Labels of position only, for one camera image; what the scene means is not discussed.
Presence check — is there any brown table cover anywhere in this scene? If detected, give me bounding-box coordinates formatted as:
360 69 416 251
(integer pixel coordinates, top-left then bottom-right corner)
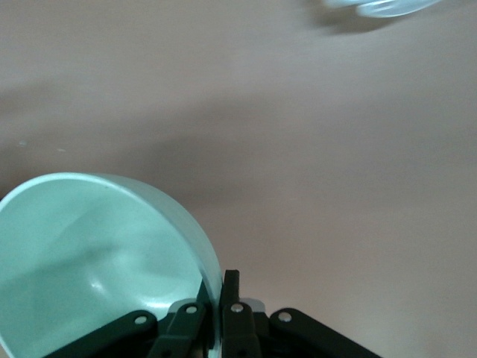
0 0 477 358

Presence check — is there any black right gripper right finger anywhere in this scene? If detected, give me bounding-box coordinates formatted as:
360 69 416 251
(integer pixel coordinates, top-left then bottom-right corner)
221 268 382 358

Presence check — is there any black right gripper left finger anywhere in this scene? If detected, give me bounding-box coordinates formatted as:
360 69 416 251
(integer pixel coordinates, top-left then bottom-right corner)
48 279 221 358

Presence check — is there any clear plastic food container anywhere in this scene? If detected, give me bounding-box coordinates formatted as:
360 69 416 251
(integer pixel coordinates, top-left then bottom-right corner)
320 0 445 19

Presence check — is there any green bowl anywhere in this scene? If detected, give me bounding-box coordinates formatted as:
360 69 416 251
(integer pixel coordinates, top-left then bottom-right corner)
0 171 225 358

